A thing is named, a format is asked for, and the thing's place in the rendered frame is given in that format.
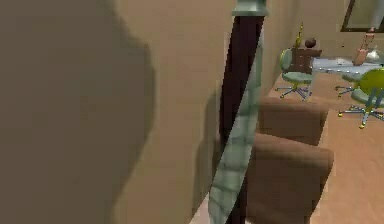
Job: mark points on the brown armchair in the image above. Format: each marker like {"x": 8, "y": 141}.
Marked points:
{"x": 291, "y": 121}
{"x": 286, "y": 180}

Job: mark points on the green swivel chair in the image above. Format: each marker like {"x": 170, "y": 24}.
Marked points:
{"x": 295, "y": 77}
{"x": 350, "y": 81}
{"x": 371, "y": 88}

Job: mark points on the dark brown chest of drawers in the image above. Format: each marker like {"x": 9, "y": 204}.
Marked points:
{"x": 302, "y": 60}

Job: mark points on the yellow statuette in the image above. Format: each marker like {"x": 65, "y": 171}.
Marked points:
{"x": 299, "y": 36}

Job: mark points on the dark brown ball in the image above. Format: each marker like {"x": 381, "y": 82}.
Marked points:
{"x": 310, "y": 42}

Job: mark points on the glass top table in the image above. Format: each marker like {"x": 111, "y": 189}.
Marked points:
{"x": 340, "y": 66}

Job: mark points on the pink spray bottle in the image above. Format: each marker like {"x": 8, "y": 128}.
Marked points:
{"x": 361, "y": 50}

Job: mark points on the clear glass bowl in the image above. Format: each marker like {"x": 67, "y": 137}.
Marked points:
{"x": 374, "y": 54}

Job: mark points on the dark framed window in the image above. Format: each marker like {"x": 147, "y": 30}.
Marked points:
{"x": 363, "y": 15}

